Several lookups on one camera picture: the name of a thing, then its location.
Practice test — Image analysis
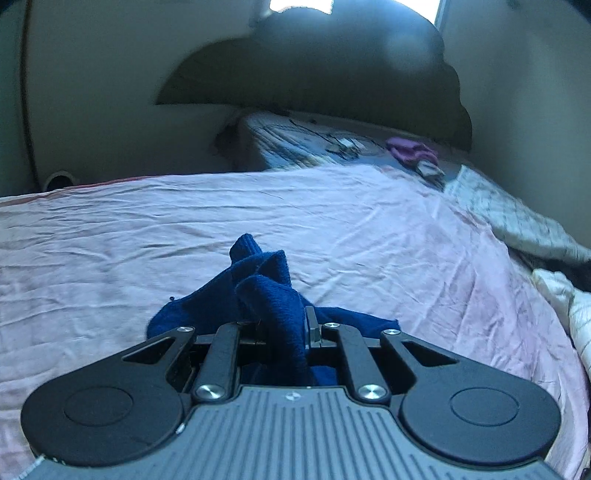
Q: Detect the dark curved headboard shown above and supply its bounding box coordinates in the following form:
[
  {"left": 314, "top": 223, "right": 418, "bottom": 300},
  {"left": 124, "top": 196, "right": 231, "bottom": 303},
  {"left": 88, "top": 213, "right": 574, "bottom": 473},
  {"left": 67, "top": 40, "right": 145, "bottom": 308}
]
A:
[{"left": 156, "top": 4, "right": 474, "bottom": 151}]

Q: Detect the pink bed sheet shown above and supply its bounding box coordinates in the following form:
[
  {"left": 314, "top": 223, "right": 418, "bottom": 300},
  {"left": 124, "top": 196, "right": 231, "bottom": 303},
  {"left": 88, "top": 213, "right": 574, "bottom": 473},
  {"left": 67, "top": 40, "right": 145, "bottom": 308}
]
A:
[{"left": 0, "top": 164, "right": 591, "bottom": 480}]

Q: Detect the white checked quilt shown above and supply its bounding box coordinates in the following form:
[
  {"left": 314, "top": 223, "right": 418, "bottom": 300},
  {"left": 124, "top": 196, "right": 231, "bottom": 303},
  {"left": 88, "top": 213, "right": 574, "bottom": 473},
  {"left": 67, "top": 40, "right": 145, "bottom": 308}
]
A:
[{"left": 442, "top": 165, "right": 591, "bottom": 265}]

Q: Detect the purple cloth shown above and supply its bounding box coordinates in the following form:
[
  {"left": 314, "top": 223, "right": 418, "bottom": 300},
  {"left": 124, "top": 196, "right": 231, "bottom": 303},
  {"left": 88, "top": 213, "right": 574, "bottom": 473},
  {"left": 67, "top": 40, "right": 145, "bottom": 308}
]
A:
[{"left": 386, "top": 137, "right": 438, "bottom": 167}]

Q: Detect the grey tape roll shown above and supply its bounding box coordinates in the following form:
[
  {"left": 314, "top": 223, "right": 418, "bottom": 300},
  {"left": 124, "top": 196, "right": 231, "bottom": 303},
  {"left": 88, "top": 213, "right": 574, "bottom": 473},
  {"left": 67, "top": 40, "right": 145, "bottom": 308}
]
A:
[{"left": 43, "top": 170, "right": 78, "bottom": 191}]

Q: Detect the dark cable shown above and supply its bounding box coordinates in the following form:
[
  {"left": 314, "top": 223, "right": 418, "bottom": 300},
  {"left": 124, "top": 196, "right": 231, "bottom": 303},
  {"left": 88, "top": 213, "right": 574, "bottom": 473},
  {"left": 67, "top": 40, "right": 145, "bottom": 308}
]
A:
[{"left": 20, "top": 0, "right": 45, "bottom": 186}]

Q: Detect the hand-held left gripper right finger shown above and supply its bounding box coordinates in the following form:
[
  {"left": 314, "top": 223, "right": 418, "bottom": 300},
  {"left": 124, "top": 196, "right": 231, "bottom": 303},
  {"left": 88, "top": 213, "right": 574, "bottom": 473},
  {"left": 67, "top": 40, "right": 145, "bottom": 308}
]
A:
[{"left": 305, "top": 306, "right": 455, "bottom": 406}]

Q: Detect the blue knit garment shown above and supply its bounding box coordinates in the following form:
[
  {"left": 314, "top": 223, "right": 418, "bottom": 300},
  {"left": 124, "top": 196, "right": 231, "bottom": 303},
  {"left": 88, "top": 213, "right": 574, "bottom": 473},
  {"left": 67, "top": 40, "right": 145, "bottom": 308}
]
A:
[{"left": 147, "top": 234, "right": 400, "bottom": 387}]

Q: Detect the bright window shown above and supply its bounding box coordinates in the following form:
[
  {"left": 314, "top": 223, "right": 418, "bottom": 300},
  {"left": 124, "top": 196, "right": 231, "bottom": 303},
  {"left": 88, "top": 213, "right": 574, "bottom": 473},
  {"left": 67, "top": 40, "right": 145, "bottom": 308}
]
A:
[{"left": 269, "top": 0, "right": 334, "bottom": 14}]

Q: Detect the printed pillow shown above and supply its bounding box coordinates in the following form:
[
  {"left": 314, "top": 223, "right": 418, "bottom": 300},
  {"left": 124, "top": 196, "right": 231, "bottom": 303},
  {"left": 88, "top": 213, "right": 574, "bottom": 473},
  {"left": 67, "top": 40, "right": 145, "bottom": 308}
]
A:
[{"left": 236, "top": 112, "right": 445, "bottom": 186}]

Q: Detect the white crumpled cloth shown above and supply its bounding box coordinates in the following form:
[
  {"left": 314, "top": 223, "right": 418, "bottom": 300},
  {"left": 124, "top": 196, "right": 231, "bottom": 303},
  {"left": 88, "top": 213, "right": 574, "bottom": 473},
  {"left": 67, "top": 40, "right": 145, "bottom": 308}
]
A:
[{"left": 531, "top": 269, "right": 591, "bottom": 372}]

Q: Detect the small grey white cloth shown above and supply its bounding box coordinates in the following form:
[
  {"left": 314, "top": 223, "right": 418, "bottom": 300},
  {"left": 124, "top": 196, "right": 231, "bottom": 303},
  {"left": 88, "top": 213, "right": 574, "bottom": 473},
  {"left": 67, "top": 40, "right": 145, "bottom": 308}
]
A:
[{"left": 414, "top": 160, "right": 447, "bottom": 186}]

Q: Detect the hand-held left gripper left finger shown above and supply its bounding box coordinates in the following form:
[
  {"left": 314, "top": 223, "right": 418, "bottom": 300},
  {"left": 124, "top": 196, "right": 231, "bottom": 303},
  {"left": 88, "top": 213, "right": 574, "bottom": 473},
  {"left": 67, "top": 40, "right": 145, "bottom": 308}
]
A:
[{"left": 121, "top": 322, "right": 269, "bottom": 406}]

